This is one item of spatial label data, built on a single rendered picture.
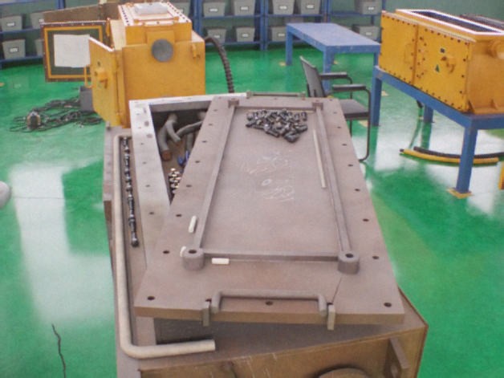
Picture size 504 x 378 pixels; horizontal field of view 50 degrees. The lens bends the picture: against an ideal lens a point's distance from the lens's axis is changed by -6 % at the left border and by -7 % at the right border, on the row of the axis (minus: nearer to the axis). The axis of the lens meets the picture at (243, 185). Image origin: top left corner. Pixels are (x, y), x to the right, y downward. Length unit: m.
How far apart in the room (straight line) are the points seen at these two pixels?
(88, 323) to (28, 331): 0.34
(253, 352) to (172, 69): 3.08
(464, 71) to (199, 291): 3.86
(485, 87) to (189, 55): 2.41
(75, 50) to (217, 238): 4.39
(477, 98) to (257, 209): 3.78
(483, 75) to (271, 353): 4.03
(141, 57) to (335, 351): 3.08
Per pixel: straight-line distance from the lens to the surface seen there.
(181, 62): 3.97
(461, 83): 4.69
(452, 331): 3.25
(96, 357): 3.00
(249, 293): 0.98
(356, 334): 1.13
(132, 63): 3.94
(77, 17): 6.60
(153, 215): 1.31
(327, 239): 1.16
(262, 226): 1.20
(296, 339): 1.11
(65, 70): 5.51
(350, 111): 5.11
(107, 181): 1.79
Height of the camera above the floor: 1.94
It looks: 24 degrees down
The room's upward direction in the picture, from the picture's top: straight up
